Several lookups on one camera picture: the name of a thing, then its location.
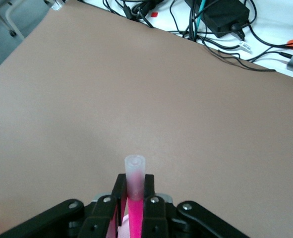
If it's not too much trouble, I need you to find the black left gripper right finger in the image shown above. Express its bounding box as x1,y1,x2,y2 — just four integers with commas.
140,174,249,238

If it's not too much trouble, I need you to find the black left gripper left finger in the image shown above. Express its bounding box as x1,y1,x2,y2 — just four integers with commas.
0,173,127,238

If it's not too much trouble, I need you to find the pink marker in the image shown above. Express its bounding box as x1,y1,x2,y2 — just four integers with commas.
124,154,147,238

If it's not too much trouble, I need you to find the brown table mat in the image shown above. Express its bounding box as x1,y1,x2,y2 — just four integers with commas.
0,0,293,238

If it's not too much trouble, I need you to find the white barcode label tag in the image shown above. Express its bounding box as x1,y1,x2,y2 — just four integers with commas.
237,40,253,54

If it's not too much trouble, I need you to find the black power adapter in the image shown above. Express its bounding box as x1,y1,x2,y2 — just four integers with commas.
184,0,251,39

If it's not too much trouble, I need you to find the thin black cable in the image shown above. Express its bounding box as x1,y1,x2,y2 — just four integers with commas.
202,37,277,73

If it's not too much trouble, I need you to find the teal cable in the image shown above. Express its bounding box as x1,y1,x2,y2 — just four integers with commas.
195,0,208,28

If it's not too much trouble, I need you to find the black cable bundle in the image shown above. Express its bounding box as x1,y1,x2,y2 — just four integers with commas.
101,0,211,42

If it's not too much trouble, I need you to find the grey cart with frame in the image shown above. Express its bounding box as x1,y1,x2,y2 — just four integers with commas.
0,0,62,71

